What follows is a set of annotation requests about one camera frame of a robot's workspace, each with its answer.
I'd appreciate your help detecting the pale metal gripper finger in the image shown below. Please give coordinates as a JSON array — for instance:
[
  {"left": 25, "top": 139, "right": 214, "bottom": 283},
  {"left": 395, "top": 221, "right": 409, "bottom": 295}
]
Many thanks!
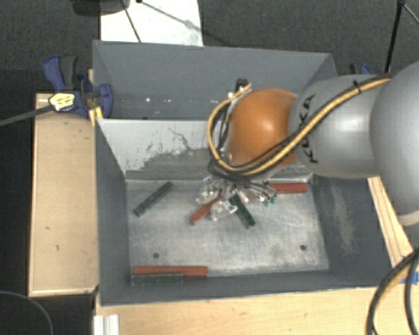
[
  {"left": 211, "top": 200, "right": 239, "bottom": 222},
  {"left": 195, "top": 177, "right": 221, "bottom": 204}
]

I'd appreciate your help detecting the red-brown block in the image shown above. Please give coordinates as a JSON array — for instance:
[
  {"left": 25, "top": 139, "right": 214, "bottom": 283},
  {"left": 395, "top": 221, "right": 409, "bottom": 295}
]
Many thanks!
[
  {"left": 132, "top": 265, "right": 210, "bottom": 278},
  {"left": 267, "top": 182, "right": 309, "bottom": 195},
  {"left": 189, "top": 195, "right": 223, "bottom": 225}
]

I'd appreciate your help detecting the dark green flat block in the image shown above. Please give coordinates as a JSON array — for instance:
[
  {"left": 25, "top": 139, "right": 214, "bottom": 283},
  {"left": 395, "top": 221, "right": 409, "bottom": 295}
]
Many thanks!
[
  {"left": 229, "top": 193, "right": 256, "bottom": 230},
  {"left": 130, "top": 273, "right": 184, "bottom": 287},
  {"left": 133, "top": 181, "right": 175, "bottom": 218}
]

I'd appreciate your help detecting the grey metal bin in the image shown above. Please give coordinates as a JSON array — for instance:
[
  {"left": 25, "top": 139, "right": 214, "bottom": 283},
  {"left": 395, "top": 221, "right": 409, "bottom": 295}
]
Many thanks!
[{"left": 91, "top": 39, "right": 394, "bottom": 306}]

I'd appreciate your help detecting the pale wood flat board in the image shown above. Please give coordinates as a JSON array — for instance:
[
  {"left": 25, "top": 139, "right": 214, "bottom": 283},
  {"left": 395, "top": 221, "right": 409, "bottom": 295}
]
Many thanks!
[{"left": 27, "top": 92, "right": 101, "bottom": 298}]

